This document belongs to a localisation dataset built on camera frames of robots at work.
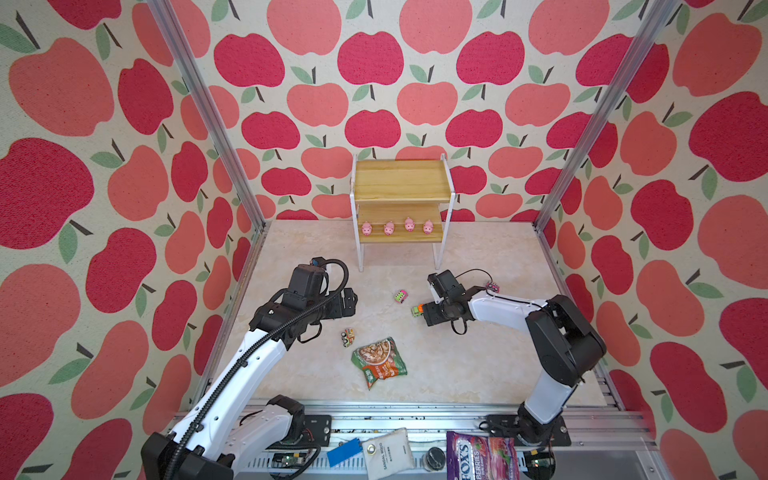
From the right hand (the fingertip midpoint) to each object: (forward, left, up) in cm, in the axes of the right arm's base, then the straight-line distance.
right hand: (440, 310), depth 96 cm
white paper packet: (-41, +13, +1) cm, 43 cm away
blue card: (-41, +23, +3) cm, 47 cm away
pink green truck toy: (+3, +13, +2) cm, 13 cm away
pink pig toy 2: (+19, +18, +18) cm, 32 cm away
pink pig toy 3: (+22, +12, +17) cm, 30 cm away
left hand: (-10, +27, +19) cm, 34 cm away
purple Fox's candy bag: (-39, -9, +3) cm, 40 cm away
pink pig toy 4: (+20, +6, +18) cm, 28 cm away
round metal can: (-41, +3, +9) cm, 42 cm away
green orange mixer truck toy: (-2, +8, +1) cm, 8 cm away
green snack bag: (-18, +18, +1) cm, 26 cm away
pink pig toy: (+17, +26, +18) cm, 36 cm away
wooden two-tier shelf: (+19, +17, +32) cm, 41 cm away
